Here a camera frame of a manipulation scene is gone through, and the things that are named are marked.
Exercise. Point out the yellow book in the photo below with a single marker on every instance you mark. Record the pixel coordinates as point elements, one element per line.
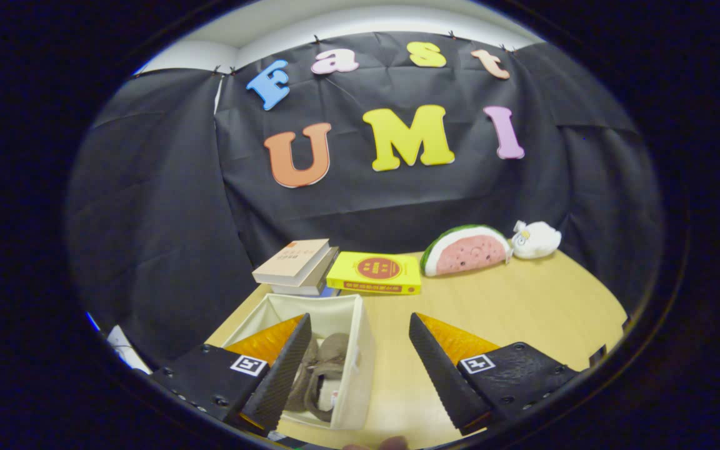
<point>375,272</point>

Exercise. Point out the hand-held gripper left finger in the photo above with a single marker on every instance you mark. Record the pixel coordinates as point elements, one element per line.
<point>279,381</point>

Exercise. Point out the watermelon slice plush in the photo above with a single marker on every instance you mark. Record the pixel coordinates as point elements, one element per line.
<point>466,253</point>

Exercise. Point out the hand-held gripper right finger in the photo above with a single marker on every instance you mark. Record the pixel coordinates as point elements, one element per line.
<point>441,381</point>

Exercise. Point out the blue book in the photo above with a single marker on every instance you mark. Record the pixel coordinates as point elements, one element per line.
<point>327,291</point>

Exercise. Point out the white plush toy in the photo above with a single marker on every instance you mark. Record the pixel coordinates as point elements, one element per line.
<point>538,240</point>

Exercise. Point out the brown fuzzy shoe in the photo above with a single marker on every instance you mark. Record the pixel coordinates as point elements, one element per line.
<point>300,384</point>
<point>334,349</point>

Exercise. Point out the beige fabric storage box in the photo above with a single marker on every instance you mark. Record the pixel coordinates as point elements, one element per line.
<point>355,387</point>

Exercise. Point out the beige book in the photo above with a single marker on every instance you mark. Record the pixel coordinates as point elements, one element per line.
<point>294,259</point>

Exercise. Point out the white box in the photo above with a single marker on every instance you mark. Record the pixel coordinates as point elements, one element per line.
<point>125,350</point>

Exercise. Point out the grey book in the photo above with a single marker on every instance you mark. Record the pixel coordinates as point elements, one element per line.
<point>322,272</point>

